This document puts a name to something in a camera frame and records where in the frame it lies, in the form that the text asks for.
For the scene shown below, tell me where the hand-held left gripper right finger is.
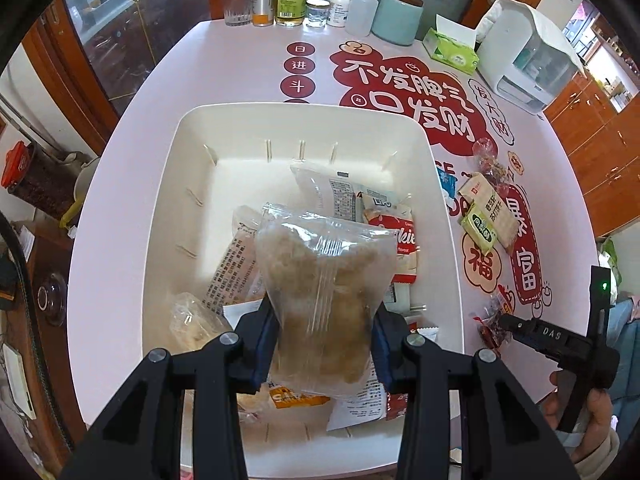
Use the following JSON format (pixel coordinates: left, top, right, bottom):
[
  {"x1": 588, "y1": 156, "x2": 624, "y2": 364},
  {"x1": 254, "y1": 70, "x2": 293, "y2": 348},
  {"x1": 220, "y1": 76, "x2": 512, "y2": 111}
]
[{"x1": 372, "y1": 302, "x2": 583, "y2": 480}]

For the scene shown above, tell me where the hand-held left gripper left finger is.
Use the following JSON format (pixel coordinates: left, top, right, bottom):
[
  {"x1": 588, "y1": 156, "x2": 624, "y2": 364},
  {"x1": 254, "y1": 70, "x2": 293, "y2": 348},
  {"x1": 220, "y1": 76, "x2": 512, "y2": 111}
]
[{"x1": 59, "y1": 299, "x2": 275, "y2": 480}]

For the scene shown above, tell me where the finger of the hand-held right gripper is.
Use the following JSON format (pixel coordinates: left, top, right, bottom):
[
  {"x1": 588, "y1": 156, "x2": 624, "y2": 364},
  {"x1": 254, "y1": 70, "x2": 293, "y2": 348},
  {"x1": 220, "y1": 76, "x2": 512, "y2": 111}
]
[{"x1": 501, "y1": 314, "x2": 592, "y2": 367}]

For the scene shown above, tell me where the grey orange snack packet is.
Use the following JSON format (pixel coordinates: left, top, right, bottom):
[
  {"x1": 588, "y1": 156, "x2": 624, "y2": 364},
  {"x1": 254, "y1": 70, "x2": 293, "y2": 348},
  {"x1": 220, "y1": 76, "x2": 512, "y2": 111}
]
[{"x1": 269, "y1": 382, "x2": 332, "y2": 409}]

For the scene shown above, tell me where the reddish brown snack packet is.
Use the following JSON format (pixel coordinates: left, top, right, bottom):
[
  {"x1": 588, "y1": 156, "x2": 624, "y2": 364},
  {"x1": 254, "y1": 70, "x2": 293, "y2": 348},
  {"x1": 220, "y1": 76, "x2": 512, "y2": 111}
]
[{"x1": 472, "y1": 285, "x2": 517, "y2": 352}]

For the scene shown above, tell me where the large clear puffed rice bag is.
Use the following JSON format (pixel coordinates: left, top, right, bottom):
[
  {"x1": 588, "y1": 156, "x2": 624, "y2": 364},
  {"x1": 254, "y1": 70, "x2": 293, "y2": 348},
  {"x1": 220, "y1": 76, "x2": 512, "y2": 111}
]
[{"x1": 255, "y1": 202, "x2": 399, "y2": 402}]

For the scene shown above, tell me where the small clear puffed rice bag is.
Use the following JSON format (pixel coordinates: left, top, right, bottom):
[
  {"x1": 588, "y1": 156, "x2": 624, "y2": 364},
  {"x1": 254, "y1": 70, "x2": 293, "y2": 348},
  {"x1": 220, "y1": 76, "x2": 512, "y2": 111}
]
[{"x1": 169, "y1": 291, "x2": 232, "y2": 354}]

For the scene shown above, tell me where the white plastic bin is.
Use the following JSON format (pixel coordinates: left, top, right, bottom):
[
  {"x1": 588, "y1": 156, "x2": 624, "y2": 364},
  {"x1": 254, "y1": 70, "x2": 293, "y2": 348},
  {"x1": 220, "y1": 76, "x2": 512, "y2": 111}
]
[{"x1": 141, "y1": 104, "x2": 466, "y2": 478}]

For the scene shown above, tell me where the person's right forearm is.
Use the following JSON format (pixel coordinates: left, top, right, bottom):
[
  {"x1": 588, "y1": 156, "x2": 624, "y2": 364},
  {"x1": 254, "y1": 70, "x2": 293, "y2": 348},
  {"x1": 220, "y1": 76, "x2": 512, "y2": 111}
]
[{"x1": 560, "y1": 430, "x2": 623, "y2": 480}]

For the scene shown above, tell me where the person's right hand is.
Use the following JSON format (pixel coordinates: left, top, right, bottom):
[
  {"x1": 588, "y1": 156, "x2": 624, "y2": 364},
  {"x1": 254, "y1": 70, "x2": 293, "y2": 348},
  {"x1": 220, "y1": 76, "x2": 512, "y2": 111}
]
[{"x1": 542, "y1": 371, "x2": 615, "y2": 443}]

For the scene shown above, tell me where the small red packet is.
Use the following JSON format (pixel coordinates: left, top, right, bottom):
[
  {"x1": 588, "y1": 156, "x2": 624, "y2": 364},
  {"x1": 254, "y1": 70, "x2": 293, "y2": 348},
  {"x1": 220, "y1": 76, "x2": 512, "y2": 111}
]
[{"x1": 385, "y1": 392, "x2": 412, "y2": 422}]

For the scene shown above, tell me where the white red edged packet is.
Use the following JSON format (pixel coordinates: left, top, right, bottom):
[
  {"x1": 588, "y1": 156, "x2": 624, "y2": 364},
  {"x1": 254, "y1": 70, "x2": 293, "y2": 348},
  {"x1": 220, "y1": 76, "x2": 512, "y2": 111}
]
[{"x1": 407, "y1": 312, "x2": 442, "y2": 344}]

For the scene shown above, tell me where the light blue cloth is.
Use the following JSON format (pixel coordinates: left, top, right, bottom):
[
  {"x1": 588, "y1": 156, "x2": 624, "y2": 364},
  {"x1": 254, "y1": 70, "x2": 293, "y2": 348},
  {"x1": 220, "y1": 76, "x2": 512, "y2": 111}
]
[{"x1": 612, "y1": 296, "x2": 640, "y2": 401}]

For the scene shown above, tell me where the clear bread roll packet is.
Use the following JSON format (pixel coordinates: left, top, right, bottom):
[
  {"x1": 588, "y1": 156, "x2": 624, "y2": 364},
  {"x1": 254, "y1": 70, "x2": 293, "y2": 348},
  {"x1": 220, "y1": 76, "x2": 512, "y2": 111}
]
[{"x1": 234, "y1": 390, "x2": 274, "y2": 424}]

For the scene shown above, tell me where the white packet black text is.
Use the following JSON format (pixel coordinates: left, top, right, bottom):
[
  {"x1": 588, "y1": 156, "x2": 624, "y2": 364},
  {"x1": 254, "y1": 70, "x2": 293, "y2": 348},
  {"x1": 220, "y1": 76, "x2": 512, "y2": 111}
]
[{"x1": 326, "y1": 365, "x2": 392, "y2": 434}]

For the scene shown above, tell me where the beige packet black text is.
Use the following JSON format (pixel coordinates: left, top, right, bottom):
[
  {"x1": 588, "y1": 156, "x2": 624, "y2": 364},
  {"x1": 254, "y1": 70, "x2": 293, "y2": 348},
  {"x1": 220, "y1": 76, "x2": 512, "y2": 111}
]
[{"x1": 204, "y1": 205, "x2": 269, "y2": 317}]

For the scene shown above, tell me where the green bag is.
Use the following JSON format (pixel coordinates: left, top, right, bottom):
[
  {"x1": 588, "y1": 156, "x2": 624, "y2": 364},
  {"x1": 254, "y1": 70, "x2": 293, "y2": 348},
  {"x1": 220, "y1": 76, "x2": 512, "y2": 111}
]
[{"x1": 597, "y1": 237, "x2": 622, "y2": 287}]

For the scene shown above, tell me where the red white cookie packet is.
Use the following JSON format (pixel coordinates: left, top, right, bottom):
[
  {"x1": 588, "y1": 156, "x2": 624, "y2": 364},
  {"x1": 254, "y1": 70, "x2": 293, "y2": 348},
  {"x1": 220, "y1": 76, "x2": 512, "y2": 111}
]
[{"x1": 362, "y1": 207, "x2": 422, "y2": 287}]

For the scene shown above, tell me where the green snack packet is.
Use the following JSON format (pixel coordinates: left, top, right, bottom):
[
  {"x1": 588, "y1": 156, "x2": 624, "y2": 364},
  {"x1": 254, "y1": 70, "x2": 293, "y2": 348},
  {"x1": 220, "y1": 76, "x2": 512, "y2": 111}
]
[{"x1": 460, "y1": 212, "x2": 499, "y2": 257}]

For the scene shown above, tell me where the beige seaweed snack packet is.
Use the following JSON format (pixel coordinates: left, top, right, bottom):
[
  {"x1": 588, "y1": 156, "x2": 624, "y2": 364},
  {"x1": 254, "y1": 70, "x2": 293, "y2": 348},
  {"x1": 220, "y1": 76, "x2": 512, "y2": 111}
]
[{"x1": 457, "y1": 172, "x2": 519, "y2": 254}]

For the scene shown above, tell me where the white packet blue print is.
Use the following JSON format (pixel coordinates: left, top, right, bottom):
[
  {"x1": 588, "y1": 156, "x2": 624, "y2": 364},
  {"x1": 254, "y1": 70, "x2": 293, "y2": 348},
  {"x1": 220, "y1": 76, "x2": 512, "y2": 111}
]
[{"x1": 290, "y1": 161, "x2": 372, "y2": 224}]

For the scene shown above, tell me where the blue white snack packet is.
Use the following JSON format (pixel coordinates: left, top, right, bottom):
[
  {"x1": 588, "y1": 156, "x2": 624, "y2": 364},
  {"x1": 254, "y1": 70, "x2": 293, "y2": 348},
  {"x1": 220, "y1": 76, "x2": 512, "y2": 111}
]
[{"x1": 437, "y1": 166, "x2": 461, "y2": 207}]

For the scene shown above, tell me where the clear brown candy packet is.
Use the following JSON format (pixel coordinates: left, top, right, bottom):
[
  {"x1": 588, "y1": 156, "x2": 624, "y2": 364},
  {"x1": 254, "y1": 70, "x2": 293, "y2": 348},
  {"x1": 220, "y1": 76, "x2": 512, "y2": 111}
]
[{"x1": 472, "y1": 138, "x2": 517, "y2": 182}]

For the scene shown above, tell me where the wooden drawer cabinet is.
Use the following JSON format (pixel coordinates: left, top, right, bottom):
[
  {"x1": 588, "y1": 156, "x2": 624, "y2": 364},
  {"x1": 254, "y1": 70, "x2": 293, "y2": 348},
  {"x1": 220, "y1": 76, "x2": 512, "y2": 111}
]
[{"x1": 542, "y1": 60, "x2": 640, "y2": 238}]

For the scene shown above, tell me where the clear glass lid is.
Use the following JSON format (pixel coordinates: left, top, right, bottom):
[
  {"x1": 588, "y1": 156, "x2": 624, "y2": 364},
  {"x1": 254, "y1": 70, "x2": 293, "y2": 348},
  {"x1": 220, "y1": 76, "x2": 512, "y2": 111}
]
[{"x1": 32, "y1": 270, "x2": 69, "y2": 327}]

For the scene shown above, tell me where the pink printed table cover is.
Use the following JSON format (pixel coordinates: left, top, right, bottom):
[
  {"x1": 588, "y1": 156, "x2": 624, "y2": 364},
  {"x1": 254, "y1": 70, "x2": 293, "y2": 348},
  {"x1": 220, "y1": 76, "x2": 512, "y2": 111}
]
[{"x1": 67, "y1": 19, "x2": 602, "y2": 480}]

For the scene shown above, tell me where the wooden side table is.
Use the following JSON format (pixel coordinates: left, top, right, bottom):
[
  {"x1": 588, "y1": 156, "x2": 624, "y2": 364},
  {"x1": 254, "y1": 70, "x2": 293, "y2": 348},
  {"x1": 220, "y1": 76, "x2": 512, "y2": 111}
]
[{"x1": 0, "y1": 220, "x2": 92, "y2": 461}]

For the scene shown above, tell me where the white flat device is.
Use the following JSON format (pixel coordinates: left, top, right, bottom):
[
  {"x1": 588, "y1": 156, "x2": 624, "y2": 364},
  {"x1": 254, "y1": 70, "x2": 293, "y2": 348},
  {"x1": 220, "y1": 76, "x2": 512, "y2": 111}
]
[{"x1": 0, "y1": 344, "x2": 39, "y2": 422}]

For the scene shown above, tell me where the red lid storage jar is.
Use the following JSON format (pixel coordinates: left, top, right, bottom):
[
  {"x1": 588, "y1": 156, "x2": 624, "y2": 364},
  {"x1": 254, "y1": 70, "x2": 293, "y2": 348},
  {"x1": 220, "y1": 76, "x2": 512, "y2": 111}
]
[{"x1": 0, "y1": 141, "x2": 81, "y2": 222}]

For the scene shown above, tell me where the white countertop appliance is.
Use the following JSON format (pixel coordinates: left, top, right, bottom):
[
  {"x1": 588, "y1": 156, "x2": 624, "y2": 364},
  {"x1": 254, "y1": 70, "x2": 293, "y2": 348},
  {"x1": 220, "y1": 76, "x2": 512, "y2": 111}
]
[{"x1": 475, "y1": 0, "x2": 587, "y2": 114}]

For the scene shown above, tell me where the green tissue box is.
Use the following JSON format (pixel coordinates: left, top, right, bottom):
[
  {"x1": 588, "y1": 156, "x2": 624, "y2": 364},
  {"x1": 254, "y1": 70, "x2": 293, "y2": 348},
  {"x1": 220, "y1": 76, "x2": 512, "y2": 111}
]
[{"x1": 422, "y1": 15, "x2": 481, "y2": 74}]

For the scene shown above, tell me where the pale green ceramic canister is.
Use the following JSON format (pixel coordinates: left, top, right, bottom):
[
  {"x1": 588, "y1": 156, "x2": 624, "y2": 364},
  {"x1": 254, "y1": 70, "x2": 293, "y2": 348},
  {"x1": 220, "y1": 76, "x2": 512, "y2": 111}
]
[{"x1": 372, "y1": 0, "x2": 425, "y2": 46}]

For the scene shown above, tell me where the small glass jar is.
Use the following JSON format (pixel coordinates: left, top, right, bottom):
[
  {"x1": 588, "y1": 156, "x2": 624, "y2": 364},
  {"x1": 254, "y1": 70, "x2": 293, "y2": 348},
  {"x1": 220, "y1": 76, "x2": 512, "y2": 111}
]
[{"x1": 306, "y1": 0, "x2": 331, "y2": 29}]

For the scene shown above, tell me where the white squeeze wash bottle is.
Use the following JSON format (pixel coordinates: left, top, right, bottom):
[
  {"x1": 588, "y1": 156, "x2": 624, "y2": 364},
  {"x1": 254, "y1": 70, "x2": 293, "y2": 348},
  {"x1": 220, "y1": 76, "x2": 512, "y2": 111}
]
[{"x1": 344, "y1": 0, "x2": 381, "y2": 39}]

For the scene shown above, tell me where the glass door wooden cabinet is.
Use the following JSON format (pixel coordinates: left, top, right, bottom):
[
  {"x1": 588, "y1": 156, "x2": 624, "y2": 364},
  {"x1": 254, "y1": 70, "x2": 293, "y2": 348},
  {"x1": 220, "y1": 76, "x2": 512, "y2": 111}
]
[{"x1": 22, "y1": 0, "x2": 211, "y2": 133}]

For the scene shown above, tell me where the metal tin orange label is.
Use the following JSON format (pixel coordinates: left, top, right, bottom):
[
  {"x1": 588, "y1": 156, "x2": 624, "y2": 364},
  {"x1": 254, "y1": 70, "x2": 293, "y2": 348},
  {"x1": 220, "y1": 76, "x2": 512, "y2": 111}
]
[{"x1": 251, "y1": 0, "x2": 278, "y2": 28}]

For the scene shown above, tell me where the white pill bottle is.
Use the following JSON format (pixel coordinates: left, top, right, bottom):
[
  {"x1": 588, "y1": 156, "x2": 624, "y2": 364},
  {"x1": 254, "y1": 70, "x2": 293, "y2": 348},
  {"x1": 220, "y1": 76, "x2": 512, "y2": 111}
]
[{"x1": 328, "y1": 0, "x2": 353, "y2": 28}]

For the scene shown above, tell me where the white kettle green handle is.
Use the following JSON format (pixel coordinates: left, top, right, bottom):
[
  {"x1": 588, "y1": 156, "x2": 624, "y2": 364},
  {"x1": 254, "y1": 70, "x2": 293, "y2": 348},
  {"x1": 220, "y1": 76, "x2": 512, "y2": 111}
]
[{"x1": 60, "y1": 152, "x2": 104, "y2": 232}]

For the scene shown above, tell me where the black cable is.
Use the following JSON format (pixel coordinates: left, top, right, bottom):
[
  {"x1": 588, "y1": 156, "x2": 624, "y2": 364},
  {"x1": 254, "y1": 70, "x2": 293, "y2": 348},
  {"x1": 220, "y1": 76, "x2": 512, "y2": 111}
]
[{"x1": 0, "y1": 210, "x2": 27, "y2": 291}]

